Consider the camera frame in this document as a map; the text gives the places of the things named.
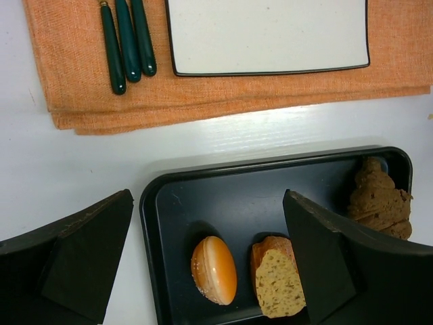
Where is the black baking tray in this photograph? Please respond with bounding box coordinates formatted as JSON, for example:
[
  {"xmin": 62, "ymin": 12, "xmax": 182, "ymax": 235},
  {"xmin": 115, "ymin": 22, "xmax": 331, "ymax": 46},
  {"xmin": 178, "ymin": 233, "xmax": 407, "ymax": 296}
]
[{"xmin": 139, "ymin": 147, "xmax": 413, "ymax": 324}]

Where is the brown chocolate croissant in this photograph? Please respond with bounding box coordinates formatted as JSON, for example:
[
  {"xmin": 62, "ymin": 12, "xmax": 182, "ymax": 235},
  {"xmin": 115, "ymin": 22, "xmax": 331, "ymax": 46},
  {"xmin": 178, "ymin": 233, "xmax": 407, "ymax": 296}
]
[{"xmin": 348, "ymin": 157, "xmax": 413, "ymax": 240}]

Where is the glossy orange bun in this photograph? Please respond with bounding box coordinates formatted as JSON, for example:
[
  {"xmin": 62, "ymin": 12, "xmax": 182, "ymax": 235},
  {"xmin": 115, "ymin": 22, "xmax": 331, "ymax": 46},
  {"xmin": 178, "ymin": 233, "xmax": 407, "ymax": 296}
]
[{"xmin": 191, "ymin": 236, "xmax": 237, "ymax": 305}]

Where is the green handled gold spoon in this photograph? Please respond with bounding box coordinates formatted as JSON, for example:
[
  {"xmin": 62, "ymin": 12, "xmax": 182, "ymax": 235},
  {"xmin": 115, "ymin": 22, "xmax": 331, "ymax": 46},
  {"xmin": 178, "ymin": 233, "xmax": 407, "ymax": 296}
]
[{"xmin": 115, "ymin": 0, "xmax": 141, "ymax": 83}]

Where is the green handled gold knife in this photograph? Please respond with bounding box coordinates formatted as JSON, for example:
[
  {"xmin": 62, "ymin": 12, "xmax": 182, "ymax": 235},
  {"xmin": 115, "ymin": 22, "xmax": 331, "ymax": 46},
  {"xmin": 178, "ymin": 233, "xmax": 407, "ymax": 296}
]
[{"xmin": 131, "ymin": 0, "xmax": 157, "ymax": 77}]

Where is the left seeded bread slice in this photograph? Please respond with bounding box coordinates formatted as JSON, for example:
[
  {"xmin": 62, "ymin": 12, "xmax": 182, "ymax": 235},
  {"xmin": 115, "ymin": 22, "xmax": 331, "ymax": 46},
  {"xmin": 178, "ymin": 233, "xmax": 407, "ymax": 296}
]
[{"xmin": 250, "ymin": 236, "xmax": 306, "ymax": 318}]

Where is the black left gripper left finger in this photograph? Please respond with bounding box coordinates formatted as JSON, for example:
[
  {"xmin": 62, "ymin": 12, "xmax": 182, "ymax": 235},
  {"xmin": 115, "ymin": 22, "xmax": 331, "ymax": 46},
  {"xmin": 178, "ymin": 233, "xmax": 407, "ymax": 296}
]
[{"xmin": 1, "ymin": 190, "xmax": 133, "ymax": 324}]

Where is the white square plate black rim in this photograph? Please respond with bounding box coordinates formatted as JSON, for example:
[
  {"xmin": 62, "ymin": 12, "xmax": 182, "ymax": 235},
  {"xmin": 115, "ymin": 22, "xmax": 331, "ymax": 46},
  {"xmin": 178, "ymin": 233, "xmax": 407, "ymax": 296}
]
[{"xmin": 166, "ymin": 0, "xmax": 370, "ymax": 76}]

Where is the orange woven placemat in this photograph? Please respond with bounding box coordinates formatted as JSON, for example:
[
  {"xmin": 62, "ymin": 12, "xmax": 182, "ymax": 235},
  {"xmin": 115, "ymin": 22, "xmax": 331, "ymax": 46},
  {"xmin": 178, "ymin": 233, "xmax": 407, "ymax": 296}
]
[{"xmin": 23, "ymin": 1, "xmax": 432, "ymax": 135}]

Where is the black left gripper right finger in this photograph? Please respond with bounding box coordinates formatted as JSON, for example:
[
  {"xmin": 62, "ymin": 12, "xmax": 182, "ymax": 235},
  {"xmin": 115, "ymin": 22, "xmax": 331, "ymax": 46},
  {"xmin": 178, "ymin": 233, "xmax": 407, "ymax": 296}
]
[{"xmin": 283, "ymin": 190, "xmax": 432, "ymax": 324}]

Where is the green handled gold fork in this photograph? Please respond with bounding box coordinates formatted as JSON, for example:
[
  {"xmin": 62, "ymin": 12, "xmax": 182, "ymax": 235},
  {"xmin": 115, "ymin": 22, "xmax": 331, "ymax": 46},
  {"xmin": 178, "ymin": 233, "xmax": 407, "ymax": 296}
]
[{"xmin": 99, "ymin": 1, "xmax": 126, "ymax": 95}]

